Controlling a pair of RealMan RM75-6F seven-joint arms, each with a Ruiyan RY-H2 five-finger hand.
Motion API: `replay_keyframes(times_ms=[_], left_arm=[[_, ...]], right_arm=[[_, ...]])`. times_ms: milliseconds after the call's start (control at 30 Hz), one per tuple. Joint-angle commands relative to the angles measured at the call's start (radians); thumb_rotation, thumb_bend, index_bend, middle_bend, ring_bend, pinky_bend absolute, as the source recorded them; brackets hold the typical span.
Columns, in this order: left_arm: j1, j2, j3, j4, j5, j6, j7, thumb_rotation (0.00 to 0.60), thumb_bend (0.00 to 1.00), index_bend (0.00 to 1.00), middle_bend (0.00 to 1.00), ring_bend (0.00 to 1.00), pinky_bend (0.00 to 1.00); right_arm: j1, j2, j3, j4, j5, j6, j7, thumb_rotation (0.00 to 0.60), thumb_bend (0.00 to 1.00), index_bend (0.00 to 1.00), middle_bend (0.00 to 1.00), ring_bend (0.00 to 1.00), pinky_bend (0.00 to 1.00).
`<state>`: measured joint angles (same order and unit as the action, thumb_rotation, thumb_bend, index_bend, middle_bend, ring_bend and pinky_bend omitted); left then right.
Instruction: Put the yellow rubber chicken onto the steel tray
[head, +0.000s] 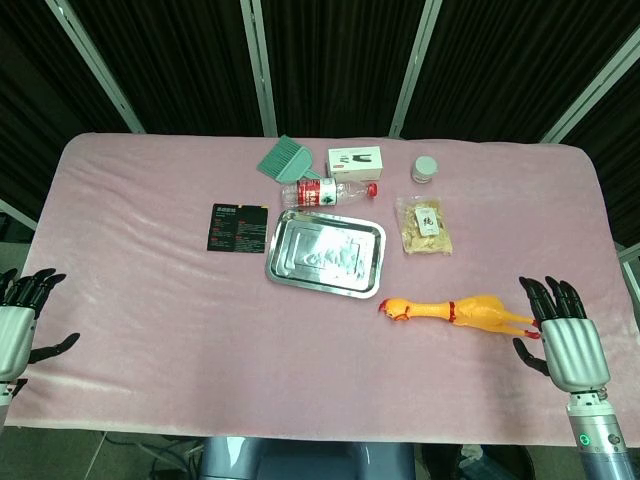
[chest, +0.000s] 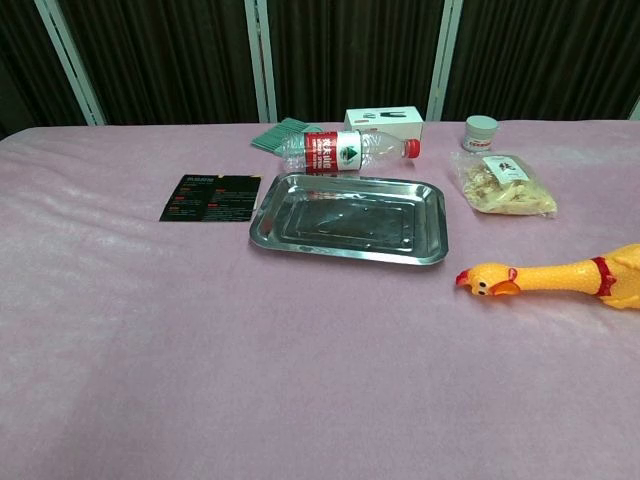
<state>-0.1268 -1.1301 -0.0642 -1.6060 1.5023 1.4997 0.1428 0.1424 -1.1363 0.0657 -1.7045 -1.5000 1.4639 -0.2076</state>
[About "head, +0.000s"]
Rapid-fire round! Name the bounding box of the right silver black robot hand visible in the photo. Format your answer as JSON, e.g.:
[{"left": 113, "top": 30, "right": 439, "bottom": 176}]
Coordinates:
[{"left": 512, "top": 275, "right": 612, "bottom": 394}]

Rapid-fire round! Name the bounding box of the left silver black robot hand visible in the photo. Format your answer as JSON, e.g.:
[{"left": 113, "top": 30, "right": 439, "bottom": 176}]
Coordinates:
[{"left": 0, "top": 267, "right": 81, "bottom": 384}]

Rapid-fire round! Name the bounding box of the yellow rubber chicken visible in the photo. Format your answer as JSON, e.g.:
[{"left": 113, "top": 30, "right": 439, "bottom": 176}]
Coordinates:
[{"left": 378, "top": 294, "right": 544, "bottom": 341}]

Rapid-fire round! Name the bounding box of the silver metal tray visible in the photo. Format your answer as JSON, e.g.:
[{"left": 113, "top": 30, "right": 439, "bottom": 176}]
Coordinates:
[{"left": 264, "top": 208, "right": 388, "bottom": 300}]

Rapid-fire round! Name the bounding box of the teal green hand brush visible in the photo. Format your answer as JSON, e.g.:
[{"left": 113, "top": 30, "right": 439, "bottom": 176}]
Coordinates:
[{"left": 256, "top": 134, "right": 321, "bottom": 182}]

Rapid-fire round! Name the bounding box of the pink table cloth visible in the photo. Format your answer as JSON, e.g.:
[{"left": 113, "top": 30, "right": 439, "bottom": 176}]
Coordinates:
[{"left": 0, "top": 132, "right": 640, "bottom": 444}]

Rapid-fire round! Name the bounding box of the clear bag of dried snack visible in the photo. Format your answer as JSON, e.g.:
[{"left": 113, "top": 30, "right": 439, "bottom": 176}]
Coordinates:
[{"left": 394, "top": 196, "right": 456, "bottom": 257}]

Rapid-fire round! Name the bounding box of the small white lidded jar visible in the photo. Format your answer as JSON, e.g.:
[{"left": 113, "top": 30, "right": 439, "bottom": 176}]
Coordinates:
[{"left": 411, "top": 155, "right": 439, "bottom": 184}]

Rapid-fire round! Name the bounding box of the black printed card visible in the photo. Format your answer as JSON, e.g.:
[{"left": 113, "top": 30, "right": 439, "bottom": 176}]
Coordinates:
[{"left": 206, "top": 202, "right": 270, "bottom": 255}]

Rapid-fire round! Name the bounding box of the white product box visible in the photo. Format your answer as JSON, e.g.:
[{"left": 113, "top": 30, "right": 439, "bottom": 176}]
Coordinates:
[{"left": 327, "top": 146, "right": 385, "bottom": 182}]

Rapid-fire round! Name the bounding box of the blue-grey robot torso base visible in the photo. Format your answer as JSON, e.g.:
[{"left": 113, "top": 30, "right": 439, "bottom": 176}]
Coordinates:
[{"left": 199, "top": 435, "right": 416, "bottom": 480}]

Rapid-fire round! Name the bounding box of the clear red-label water bottle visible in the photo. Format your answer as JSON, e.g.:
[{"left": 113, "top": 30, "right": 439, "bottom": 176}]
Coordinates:
[{"left": 279, "top": 177, "right": 380, "bottom": 210}]

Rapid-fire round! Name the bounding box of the grey partition frame post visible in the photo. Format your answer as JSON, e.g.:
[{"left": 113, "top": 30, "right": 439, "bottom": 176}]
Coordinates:
[
  {"left": 388, "top": 0, "right": 444, "bottom": 138},
  {"left": 617, "top": 243, "right": 640, "bottom": 301},
  {"left": 541, "top": 42, "right": 640, "bottom": 145},
  {"left": 0, "top": 198, "right": 37, "bottom": 231},
  {"left": 45, "top": 0, "right": 145, "bottom": 134},
  {"left": 239, "top": 0, "right": 279, "bottom": 137}
]

